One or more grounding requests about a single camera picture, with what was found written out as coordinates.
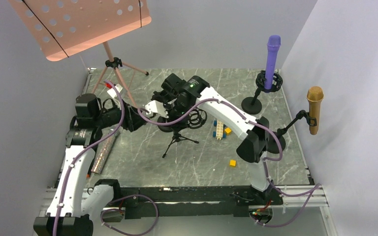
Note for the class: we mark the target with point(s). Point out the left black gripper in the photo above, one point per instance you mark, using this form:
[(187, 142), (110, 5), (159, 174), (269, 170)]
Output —
[(132, 120)]

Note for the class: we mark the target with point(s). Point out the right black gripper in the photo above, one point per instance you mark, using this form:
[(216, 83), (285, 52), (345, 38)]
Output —
[(168, 107)]

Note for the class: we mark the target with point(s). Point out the black tripod mic stand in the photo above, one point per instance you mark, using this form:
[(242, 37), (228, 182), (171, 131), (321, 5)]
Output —
[(194, 120)]

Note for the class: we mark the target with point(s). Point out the rhinestone silver microphone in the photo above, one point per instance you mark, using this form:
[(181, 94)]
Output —
[(104, 149)]

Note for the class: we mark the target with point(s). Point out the black microphone with orange end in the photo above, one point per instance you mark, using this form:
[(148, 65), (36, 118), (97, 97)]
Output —
[(89, 172)]

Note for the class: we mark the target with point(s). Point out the purple mic black stand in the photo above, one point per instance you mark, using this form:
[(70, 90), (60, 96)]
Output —
[(252, 105)]

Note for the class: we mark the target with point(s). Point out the purple microphone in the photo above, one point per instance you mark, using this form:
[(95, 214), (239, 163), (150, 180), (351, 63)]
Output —
[(273, 45)]

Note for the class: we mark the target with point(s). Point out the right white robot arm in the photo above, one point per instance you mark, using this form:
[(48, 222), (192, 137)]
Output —
[(251, 131)]

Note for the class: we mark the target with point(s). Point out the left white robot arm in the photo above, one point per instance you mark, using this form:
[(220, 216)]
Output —
[(69, 214)]

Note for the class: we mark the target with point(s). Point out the pink perforated music stand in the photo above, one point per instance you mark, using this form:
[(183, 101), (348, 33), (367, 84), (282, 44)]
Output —
[(63, 28)]

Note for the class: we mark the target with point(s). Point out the gold microphone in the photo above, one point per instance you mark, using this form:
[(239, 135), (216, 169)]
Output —
[(314, 96)]

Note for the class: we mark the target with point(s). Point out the toy brick car blue wheels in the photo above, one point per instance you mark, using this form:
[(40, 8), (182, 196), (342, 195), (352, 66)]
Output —
[(219, 133)]

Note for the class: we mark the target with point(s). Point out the yellow cube on table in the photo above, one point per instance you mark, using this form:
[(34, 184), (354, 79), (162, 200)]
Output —
[(233, 163)]

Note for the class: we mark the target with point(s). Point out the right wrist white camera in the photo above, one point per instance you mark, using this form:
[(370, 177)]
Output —
[(156, 108)]

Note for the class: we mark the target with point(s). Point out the wrist white camera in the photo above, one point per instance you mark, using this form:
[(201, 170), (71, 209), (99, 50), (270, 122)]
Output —
[(112, 92), (156, 108)]

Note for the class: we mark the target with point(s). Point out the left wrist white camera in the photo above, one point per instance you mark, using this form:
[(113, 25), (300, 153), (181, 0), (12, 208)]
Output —
[(112, 92)]

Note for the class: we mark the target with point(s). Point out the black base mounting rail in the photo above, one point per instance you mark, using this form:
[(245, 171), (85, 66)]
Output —
[(238, 201)]

